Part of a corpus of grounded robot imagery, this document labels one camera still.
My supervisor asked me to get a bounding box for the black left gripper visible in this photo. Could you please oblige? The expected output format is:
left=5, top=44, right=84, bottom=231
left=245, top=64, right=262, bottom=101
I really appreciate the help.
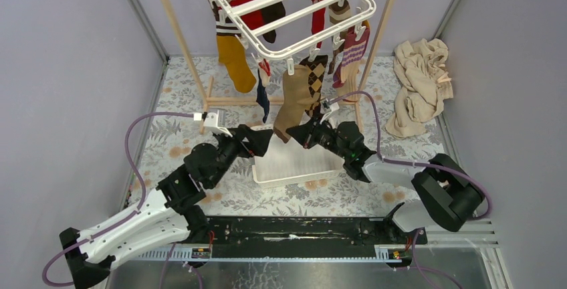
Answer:
left=207, top=126, right=274, bottom=190

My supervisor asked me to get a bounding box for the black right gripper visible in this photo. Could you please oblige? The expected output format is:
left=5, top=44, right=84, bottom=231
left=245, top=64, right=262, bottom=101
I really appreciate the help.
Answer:
left=286, top=113, right=349, bottom=161

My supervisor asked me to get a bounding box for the tan brown sock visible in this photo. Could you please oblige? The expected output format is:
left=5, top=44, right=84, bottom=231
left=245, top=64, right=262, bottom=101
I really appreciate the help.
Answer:
left=273, top=64, right=320, bottom=143

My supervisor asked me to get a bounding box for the purple striped beige sock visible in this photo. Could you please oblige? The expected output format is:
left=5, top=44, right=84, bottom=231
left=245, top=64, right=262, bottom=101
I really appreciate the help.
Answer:
left=332, top=21, right=370, bottom=96

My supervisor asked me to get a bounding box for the brown cream striped sock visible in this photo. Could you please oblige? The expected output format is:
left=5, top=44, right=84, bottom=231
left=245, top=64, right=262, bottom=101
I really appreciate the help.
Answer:
left=326, top=0, right=353, bottom=75

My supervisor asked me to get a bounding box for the brown argyle sock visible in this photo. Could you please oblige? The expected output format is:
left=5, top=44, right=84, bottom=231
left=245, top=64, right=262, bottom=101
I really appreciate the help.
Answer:
left=300, top=55, right=328, bottom=117

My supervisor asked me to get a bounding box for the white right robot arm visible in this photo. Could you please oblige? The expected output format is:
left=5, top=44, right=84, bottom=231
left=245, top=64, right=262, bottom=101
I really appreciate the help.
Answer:
left=286, top=120, right=486, bottom=244

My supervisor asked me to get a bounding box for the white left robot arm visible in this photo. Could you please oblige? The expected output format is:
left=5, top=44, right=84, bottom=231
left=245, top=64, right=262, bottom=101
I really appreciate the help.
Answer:
left=60, top=124, right=273, bottom=288

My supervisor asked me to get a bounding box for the white clip sock hanger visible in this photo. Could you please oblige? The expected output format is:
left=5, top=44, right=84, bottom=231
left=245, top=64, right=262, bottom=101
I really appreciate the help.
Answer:
left=207, top=0, right=365, bottom=56

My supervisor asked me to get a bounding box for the white plastic basket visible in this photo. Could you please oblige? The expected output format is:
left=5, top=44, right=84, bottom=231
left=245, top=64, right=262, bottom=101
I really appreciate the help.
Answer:
left=252, top=134, right=344, bottom=188

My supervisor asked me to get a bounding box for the navy blue sock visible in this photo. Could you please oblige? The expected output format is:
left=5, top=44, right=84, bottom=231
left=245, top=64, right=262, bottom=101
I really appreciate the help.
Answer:
left=255, top=58, right=271, bottom=123

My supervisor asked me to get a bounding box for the wooden clothes rack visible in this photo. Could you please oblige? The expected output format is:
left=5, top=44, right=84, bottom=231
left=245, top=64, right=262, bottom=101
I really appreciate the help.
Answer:
left=160, top=0, right=377, bottom=110

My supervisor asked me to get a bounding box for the mustard yellow striped sock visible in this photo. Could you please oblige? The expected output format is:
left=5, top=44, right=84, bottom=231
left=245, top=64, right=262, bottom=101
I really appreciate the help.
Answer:
left=215, top=8, right=257, bottom=93

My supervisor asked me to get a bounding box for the beige crumpled cloth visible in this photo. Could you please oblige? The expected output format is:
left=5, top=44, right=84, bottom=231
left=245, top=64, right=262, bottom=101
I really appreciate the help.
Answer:
left=385, top=39, right=453, bottom=138

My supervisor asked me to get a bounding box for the red sock right side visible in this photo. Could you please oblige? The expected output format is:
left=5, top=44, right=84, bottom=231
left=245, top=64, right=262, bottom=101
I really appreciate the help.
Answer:
left=310, top=0, right=329, bottom=50

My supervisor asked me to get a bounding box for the dark brown sock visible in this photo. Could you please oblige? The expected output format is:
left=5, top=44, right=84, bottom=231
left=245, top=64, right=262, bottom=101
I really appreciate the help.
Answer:
left=253, top=0, right=287, bottom=44

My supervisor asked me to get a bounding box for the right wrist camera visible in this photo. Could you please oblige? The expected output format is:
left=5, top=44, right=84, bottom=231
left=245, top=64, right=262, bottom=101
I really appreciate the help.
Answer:
left=320, top=98, right=339, bottom=124

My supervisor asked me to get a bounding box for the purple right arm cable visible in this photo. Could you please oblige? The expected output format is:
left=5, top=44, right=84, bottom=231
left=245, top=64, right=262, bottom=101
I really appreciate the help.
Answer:
left=328, top=90, right=493, bottom=221

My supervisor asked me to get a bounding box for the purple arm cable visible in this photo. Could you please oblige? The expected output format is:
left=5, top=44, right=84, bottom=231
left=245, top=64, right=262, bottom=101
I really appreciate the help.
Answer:
left=328, top=90, right=493, bottom=221
left=41, top=112, right=198, bottom=288

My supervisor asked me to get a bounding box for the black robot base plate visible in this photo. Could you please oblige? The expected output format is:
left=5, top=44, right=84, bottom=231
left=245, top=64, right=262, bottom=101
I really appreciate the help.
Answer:
left=184, top=216, right=428, bottom=258

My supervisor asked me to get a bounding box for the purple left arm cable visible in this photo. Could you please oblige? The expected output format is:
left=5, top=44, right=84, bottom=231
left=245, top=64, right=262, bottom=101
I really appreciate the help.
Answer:
left=41, top=112, right=198, bottom=288

